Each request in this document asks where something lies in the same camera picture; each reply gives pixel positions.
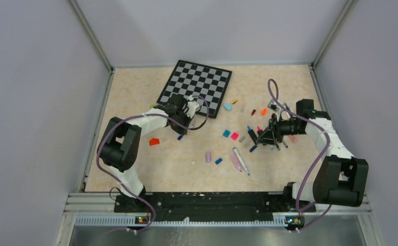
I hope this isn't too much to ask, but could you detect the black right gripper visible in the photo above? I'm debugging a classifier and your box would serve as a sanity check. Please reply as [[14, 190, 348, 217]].
[[257, 114, 307, 145]]

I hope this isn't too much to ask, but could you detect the black highlighter pink cap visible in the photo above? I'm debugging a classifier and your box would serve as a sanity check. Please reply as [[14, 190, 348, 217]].
[[257, 126, 263, 135]]

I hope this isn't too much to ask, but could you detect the black highlighter blue cap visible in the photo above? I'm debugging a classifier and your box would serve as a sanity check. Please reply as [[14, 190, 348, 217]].
[[247, 126, 258, 144]]

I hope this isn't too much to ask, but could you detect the pink cap of highlighter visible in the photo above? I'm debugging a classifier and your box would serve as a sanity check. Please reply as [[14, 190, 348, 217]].
[[231, 132, 239, 140]]

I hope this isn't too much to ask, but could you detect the blue cap of highlighter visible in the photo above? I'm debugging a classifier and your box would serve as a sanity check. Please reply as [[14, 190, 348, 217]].
[[222, 130, 231, 137]]

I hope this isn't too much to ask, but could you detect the pale purple highlighter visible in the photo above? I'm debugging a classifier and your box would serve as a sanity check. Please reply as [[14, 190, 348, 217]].
[[229, 151, 243, 172]]

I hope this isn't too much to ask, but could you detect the purple highlighter cap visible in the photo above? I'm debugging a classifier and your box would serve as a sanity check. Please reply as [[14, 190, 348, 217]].
[[205, 152, 212, 163]]

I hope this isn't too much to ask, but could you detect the light blue highlighter cap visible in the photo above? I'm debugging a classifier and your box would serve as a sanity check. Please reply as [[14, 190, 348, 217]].
[[223, 103, 233, 111]]

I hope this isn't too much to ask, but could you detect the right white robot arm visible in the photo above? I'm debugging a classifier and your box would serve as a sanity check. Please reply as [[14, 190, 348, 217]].
[[255, 99, 369, 211]]

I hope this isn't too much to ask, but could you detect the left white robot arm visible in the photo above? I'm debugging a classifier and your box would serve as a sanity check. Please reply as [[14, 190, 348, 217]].
[[97, 94, 209, 212]]

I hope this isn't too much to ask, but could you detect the black grey chessboard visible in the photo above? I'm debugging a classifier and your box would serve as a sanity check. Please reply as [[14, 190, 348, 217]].
[[156, 60, 233, 119]]

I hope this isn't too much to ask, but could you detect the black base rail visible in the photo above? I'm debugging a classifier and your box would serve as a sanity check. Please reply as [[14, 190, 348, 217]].
[[114, 192, 317, 214]]

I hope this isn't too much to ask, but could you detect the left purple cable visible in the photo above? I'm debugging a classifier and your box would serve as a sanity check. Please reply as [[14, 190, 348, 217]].
[[96, 95, 210, 235]]

